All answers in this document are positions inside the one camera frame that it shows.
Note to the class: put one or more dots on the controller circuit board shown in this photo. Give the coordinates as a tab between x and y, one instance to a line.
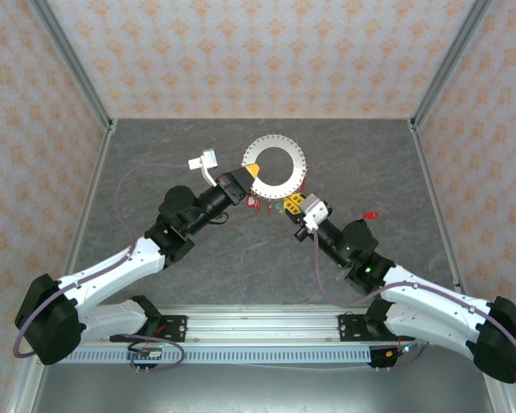
402	349
148	354

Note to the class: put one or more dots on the black mounting plate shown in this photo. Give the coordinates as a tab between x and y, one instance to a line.
348	329
176	329

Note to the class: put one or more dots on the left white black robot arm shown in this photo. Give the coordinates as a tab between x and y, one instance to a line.
112	271

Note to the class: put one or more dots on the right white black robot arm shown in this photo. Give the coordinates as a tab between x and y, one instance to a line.
430	305

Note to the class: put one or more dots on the left controller circuit board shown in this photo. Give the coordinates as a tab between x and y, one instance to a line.
148	354

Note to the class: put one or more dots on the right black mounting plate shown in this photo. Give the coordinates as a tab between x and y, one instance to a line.
348	329

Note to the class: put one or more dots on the small red key tag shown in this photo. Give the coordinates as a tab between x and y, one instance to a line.
270	209

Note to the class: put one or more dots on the aluminium table edge rail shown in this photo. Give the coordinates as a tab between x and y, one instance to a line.
432	193
86	215

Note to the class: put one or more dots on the aluminium frame post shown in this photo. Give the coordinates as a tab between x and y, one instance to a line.
445	69
76	69

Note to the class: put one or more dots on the silver disc keyring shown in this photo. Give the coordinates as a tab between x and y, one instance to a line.
274	141

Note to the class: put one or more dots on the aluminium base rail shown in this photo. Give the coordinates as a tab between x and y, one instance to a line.
262	320

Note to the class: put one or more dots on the aluminium frame leg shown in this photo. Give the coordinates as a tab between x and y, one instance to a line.
21	391
503	404

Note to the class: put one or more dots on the right controller circuit board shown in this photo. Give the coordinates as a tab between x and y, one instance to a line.
402	349

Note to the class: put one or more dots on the green key tag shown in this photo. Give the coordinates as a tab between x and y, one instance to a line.
279	207

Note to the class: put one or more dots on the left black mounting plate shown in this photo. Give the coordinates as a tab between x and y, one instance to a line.
176	329

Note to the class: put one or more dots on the grey metal lower panel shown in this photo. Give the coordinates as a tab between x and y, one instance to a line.
262	391

